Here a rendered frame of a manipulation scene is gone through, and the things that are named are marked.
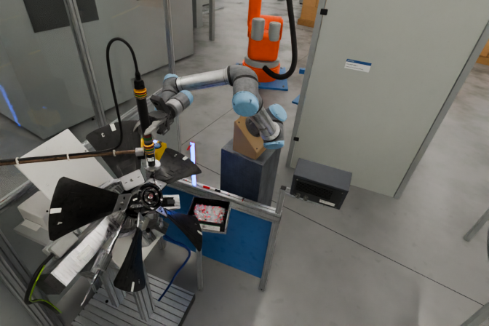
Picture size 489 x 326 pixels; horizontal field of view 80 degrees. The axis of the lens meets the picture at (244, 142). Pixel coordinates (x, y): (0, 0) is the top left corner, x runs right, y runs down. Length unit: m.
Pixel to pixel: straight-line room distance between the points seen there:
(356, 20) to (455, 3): 0.64
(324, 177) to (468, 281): 1.97
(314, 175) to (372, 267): 1.50
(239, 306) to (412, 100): 2.12
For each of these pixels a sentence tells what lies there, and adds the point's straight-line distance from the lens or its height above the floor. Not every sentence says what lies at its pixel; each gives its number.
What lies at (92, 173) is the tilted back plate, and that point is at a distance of 1.52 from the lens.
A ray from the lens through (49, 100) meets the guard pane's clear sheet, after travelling 1.83.
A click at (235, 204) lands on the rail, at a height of 0.83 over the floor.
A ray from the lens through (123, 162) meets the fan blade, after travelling 1.35.
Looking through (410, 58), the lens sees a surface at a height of 1.41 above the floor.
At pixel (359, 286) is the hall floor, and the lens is 2.64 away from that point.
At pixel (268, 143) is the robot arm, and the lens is 1.59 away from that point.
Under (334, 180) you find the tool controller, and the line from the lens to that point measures 1.43.
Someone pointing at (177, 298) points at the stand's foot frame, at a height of 0.08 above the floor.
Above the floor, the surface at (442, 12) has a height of 1.76.
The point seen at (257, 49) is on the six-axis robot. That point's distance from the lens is 4.92.
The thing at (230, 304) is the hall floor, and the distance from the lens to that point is 2.36.
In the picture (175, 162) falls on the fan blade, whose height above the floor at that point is 1.18.
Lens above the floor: 2.15
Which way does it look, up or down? 37 degrees down
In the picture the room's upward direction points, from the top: 5 degrees clockwise
